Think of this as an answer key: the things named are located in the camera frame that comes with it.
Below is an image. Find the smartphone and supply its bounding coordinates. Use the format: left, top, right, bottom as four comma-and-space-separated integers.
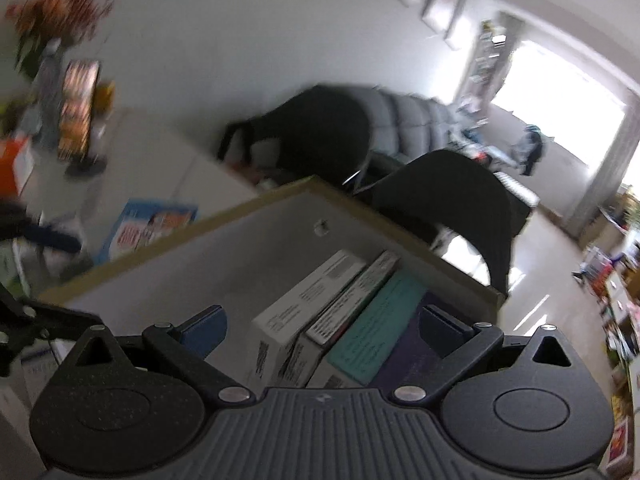
57, 59, 101, 161

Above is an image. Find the framed wall picture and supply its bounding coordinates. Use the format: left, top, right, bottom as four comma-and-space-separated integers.
444, 0, 476, 52

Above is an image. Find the large white medicine box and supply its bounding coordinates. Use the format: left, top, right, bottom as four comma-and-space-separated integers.
244, 249, 368, 388

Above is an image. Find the purple box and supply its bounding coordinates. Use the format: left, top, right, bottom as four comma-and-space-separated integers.
372, 291, 453, 390

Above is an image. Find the black white ottoman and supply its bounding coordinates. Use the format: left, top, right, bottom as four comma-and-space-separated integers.
495, 170, 541, 208

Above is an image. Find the small yellow bottle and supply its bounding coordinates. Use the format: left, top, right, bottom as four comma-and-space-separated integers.
95, 80, 117, 112

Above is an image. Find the grey curtain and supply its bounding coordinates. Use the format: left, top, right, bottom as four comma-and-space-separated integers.
570, 102, 640, 241

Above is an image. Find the dark jacket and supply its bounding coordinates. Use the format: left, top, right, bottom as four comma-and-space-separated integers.
520, 125, 546, 176

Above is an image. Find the khaki cardboard box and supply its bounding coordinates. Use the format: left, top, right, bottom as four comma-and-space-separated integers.
37, 175, 508, 391

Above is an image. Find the white office chair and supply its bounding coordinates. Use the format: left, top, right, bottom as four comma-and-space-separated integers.
510, 125, 556, 177

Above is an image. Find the teal medicine box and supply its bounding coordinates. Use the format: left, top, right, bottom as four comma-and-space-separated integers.
307, 271, 428, 388

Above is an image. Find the blue cartoon medicine box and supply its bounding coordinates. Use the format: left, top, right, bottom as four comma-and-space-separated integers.
95, 199, 198, 266

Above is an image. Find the grey sofa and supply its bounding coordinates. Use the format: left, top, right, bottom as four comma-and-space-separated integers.
350, 87, 481, 161

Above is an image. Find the white bookshelf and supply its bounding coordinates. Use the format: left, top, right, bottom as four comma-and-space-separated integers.
470, 17, 512, 111

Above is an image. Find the white marble desktop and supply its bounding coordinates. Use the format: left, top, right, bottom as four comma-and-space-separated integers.
0, 110, 261, 476

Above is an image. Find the black chair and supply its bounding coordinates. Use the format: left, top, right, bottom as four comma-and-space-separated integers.
217, 84, 375, 181
370, 149, 532, 293

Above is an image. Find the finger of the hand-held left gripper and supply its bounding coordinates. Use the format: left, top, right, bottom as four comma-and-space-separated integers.
0, 200, 83, 256
0, 285, 106, 378

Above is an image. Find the flower bouquet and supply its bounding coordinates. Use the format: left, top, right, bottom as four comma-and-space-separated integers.
5, 0, 116, 78

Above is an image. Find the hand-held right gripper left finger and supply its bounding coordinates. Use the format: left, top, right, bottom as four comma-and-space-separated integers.
75, 304, 257, 403

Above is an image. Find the water bottle purple label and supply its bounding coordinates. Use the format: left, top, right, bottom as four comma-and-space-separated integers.
35, 42, 63, 148

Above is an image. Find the white dark stripe medicine box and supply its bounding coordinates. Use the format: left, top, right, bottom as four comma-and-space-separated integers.
280, 250, 401, 388

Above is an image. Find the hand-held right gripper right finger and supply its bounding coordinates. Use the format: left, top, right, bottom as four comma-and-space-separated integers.
390, 304, 573, 403

